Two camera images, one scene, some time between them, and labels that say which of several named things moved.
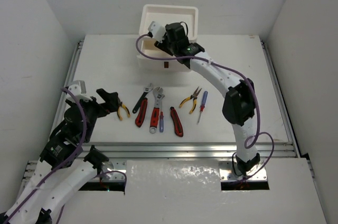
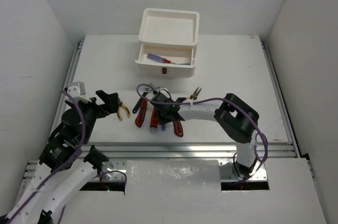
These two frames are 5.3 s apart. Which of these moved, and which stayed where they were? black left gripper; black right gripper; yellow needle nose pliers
Moved: black right gripper
Stayed: yellow needle nose pliers; black left gripper
